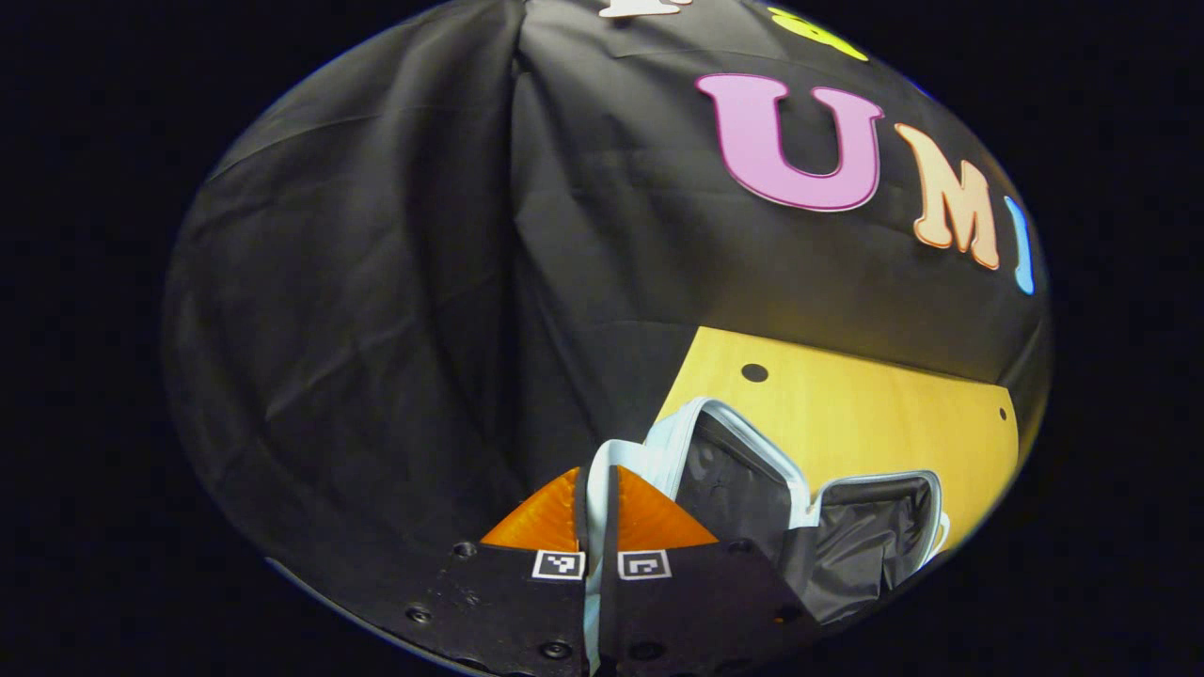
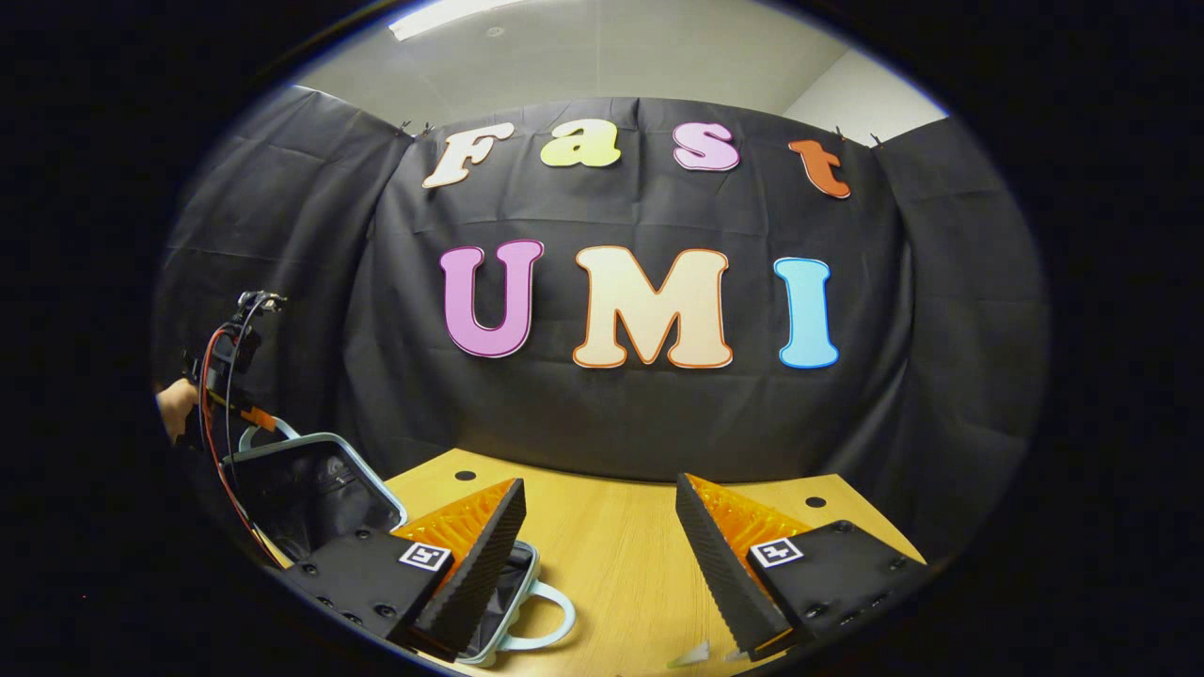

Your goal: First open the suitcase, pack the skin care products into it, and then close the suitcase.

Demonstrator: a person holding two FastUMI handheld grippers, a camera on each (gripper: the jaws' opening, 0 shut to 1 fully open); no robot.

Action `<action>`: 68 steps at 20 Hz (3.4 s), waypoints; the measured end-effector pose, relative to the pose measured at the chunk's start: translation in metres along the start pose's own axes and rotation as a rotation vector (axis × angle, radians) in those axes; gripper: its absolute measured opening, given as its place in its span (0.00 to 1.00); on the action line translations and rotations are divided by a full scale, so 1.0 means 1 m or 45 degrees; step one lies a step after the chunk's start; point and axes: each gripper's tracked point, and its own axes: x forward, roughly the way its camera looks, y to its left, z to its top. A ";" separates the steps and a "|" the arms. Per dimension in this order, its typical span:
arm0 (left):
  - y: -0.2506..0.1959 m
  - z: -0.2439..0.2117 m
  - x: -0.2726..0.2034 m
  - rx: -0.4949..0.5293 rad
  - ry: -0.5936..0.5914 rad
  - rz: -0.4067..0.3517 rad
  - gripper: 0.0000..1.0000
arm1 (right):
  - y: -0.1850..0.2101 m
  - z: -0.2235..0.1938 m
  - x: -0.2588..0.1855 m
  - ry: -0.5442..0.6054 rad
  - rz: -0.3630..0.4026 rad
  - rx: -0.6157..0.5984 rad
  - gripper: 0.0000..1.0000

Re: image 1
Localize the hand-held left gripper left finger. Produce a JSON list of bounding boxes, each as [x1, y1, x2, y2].
[[400, 465, 592, 677]]

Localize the light blue suitcase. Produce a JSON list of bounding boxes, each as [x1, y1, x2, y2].
[[585, 397, 951, 676]]

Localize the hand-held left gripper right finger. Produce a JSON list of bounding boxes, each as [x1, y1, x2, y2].
[[598, 464, 829, 677]]

